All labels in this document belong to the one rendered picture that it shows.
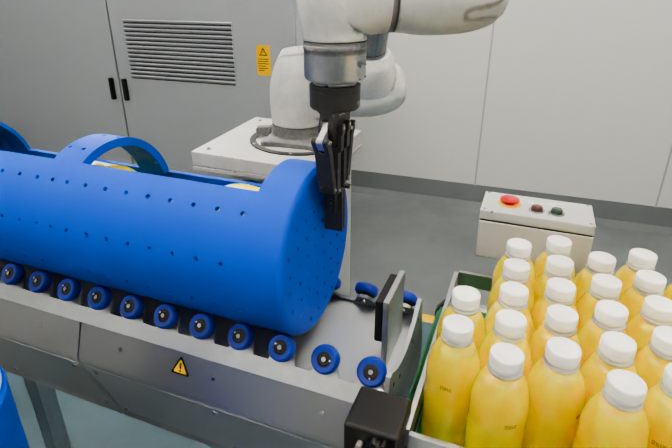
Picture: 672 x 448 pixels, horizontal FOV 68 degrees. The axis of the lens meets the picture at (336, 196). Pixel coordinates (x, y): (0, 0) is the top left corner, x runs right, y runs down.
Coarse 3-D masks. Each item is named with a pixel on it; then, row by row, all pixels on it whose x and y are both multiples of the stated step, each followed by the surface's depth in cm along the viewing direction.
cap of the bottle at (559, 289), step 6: (552, 282) 72; (558, 282) 72; (564, 282) 72; (570, 282) 72; (546, 288) 72; (552, 288) 71; (558, 288) 71; (564, 288) 71; (570, 288) 71; (546, 294) 72; (552, 294) 71; (558, 294) 70; (564, 294) 70; (570, 294) 70; (558, 300) 71; (564, 300) 70; (570, 300) 71
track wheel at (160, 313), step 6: (162, 306) 87; (168, 306) 86; (174, 306) 87; (156, 312) 87; (162, 312) 87; (168, 312) 86; (174, 312) 86; (156, 318) 86; (162, 318) 86; (168, 318) 86; (174, 318) 86; (156, 324) 86; (162, 324) 86; (168, 324) 86; (174, 324) 86
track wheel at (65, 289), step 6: (60, 282) 94; (66, 282) 94; (72, 282) 94; (78, 282) 94; (60, 288) 94; (66, 288) 94; (72, 288) 93; (78, 288) 94; (60, 294) 94; (66, 294) 93; (72, 294) 93; (78, 294) 94; (66, 300) 93; (72, 300) 94
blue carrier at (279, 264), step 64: (0, 128) 114; (0, 192) 87; (64, 192) 83; (128, 192) 79; (192, 192) 76; (256, 192) 73; (320, 192) 80; (0, 256) 96; (64, 256) 85; (128, 256) 79; (192, 256) 74; (256, 256) 70; (320, 256) 83; (256, 320) 76
